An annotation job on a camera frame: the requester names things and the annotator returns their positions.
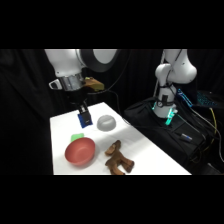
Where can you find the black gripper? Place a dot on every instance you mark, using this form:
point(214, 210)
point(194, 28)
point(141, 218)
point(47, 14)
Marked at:
point(78, 97)

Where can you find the blue cube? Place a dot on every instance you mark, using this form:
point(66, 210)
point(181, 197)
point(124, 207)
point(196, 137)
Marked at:
point(84, 122)

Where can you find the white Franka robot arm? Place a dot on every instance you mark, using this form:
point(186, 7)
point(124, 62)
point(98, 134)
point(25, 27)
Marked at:
point(66, 61)

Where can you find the grey bowl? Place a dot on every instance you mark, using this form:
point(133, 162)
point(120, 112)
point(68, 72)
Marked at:
point(106, 123)

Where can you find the pink bowl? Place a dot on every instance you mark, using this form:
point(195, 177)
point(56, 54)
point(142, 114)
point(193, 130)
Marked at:
point(80, 151)

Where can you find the green block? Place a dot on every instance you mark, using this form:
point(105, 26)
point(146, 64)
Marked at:
point(77, 137)

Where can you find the brown plush toy animal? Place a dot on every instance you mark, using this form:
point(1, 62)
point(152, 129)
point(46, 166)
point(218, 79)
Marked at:
point(116, 160)

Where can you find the black curtain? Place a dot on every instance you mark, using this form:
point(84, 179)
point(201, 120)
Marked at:
point(23, 100)

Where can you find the black robot stand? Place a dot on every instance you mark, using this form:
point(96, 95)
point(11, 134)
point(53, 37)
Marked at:
point(150, 123)

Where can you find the green light strip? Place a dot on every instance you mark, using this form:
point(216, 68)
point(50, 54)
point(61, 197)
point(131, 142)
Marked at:
point(170, 117)

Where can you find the grey marker pen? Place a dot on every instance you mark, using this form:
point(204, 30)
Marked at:
point(186, 136)

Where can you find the laptop with blue lit keyboard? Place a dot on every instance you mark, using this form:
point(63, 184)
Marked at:
point(208, 99)

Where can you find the yellow brown wrist mount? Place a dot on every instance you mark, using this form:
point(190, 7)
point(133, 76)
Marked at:
point(93, 84)

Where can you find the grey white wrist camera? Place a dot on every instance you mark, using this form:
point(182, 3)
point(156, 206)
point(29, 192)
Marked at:
point(55, 84)

